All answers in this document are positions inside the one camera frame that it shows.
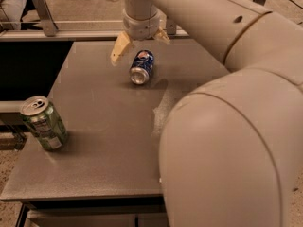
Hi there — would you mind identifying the green soda can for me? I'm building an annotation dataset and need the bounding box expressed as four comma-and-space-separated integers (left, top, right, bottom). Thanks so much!
20, 96, 67, 151

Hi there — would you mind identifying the blue pepsi can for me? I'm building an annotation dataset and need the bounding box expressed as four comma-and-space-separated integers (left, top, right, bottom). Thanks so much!
130, 50, 154, 85

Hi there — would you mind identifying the middle metal rail bracket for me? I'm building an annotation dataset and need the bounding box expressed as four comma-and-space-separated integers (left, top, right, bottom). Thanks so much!
166, 18, 177, 35

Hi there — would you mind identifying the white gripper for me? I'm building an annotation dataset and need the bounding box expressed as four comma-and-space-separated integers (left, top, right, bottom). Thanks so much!
110, 10, 170, 66

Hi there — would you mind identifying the grey cabinet under table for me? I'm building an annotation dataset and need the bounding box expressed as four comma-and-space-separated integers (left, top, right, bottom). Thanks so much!
15, 196, 170, 227

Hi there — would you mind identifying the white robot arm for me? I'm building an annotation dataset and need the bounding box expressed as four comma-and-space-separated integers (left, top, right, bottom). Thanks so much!
112, 0, 303, 227

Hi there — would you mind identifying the left metal rail bracket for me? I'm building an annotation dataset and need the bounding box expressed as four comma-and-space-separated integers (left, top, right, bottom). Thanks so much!
32, 0, 58, 37

